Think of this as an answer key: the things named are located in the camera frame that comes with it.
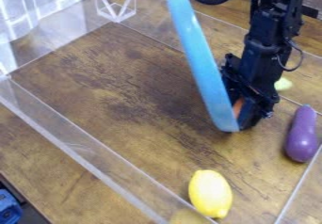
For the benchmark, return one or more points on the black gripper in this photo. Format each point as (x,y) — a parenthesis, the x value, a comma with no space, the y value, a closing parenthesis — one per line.
(249,77)

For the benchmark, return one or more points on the orange toy carrot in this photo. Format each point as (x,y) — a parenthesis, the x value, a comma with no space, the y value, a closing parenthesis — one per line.
(283,84)

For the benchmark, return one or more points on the blue round plate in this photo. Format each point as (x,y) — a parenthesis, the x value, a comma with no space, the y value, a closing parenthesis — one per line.
(204,65)

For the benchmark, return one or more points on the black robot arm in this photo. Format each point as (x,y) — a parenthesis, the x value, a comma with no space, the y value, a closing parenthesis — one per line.
(276,21)

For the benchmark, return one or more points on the purple toy eggplant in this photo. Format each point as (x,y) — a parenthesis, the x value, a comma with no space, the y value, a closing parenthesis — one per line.
(303,141)

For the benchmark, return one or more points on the yellow toy lemon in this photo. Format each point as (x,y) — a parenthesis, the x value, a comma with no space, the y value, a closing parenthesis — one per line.
(211,193)

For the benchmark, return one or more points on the blue object at corner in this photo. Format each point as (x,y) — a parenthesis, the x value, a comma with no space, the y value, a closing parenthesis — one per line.
(11,210)

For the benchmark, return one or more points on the clear acrylic enclosure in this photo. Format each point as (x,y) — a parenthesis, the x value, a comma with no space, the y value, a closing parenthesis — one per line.
(105,130)

